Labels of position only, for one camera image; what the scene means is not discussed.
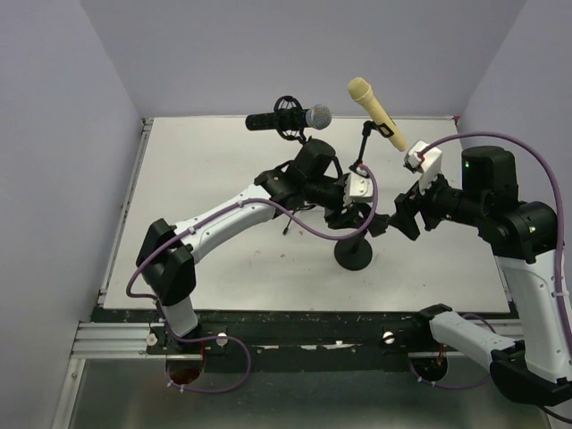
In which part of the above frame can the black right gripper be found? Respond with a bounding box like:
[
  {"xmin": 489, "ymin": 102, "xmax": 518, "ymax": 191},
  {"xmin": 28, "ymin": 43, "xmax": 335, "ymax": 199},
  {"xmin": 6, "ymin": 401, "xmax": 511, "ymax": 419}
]
[{"xmin": 387, "ymin": 161, "xmax": 487, "ymax": 240}]

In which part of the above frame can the black round-base clip stand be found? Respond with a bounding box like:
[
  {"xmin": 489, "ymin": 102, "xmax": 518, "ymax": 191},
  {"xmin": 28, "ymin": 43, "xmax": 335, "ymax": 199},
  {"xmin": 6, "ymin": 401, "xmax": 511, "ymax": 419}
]
[{"xmin": 333, "ymin": 214, "xmax": 390, "ymax": 271}]

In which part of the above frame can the black tripod mic stand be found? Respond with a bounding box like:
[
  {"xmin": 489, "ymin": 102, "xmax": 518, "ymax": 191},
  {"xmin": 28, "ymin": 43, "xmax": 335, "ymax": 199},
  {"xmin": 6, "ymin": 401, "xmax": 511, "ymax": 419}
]
[{"xmin": 273, "ymin": 95, "xmax": 316, "ymax": 236}]

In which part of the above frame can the black microphone with silver grille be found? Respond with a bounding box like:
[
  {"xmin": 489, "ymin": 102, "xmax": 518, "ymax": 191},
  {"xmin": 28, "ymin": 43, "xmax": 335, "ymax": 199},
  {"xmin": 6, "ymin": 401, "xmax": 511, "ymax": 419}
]
[{"xmin": 245, "ymin": 105, "xmax": 332, "ymax": 131}]

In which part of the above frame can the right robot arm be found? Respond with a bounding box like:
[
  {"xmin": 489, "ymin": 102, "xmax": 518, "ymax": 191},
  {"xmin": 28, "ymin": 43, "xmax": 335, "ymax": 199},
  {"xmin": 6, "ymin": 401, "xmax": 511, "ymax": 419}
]
[{"xmin": 390, "ymin": 146, "xmax": 571, "ymax": 408}]

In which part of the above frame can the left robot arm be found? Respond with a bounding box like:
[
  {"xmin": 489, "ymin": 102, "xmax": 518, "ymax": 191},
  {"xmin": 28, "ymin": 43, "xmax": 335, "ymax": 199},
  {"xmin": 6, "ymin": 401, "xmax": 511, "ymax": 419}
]
[{"xmin": 126, "ymin": 139, "xmax": 378, "ymax": 353}]

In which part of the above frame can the black round-base stand, yellow mic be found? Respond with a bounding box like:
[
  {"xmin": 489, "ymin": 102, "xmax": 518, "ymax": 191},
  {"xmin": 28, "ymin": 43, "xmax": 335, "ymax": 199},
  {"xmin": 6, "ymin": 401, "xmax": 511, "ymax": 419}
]
[{"xmin": 349, "ymin": 121, "xmax": 395, "ymax": 172}]

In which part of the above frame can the cream yellow microphone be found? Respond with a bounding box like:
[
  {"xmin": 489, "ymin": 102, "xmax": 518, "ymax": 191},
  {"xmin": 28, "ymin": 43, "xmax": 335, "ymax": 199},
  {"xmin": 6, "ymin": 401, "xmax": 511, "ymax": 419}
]
[{"xmin": 348, "ymin": 77, "xmax": 408, "ymax": 152}]

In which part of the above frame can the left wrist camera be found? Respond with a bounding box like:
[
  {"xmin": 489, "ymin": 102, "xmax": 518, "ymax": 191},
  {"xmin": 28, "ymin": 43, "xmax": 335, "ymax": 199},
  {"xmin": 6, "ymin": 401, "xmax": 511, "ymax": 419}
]
[{"xmin": 343, "ymin": 172, "xmax": 374, "ymax": 206}]

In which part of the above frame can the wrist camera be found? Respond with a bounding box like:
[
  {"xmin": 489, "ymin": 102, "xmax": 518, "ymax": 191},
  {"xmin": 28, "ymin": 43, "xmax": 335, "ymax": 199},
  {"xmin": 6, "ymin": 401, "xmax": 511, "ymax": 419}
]
[
  {"xmin": 404, "ymin": 140, "xmax": 442, "ymax": 195},
  {"xmin": 343, "ymin": 172, "xmax": 374, "ymax": 206}
]

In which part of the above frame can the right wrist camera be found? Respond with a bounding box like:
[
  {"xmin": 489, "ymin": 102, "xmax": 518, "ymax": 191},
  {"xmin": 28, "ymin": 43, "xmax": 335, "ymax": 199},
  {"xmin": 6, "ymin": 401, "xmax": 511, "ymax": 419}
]
[{"xmin": 404, "ymin": 140, "xmax": 442, "ymax": 195}]

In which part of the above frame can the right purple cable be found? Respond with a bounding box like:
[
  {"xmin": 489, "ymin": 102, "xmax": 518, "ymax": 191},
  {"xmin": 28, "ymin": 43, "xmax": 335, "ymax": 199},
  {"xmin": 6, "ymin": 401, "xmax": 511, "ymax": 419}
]
[{"xmin": 408, "ymin": 130, "xmax": 572, "ymax": 421}]

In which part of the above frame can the purple cable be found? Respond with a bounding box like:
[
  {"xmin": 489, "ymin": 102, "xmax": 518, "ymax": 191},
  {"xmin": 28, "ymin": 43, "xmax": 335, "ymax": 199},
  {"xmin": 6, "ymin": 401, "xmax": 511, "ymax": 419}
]
[
  {"xmin": 408, "ymin": 130, "xmax": 572, "ymax": 421},
  {"xmin": 125, "ymin": 164, "xmax": 381, "ymax": 394}
]

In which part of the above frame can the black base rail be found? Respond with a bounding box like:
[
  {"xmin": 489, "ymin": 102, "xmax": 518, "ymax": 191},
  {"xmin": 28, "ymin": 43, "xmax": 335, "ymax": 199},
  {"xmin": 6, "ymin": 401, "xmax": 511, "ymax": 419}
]
[{"xmin": 91, "ymin": 308, "xmax": 447, "ymax": 376}]

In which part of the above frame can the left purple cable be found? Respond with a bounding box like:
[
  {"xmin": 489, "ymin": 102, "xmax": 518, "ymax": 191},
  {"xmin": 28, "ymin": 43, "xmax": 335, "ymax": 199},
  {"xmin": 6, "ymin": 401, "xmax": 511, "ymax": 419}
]
[{"xmin": 125, "ymin": 164, "xmax": 381, "ymax": 394}]

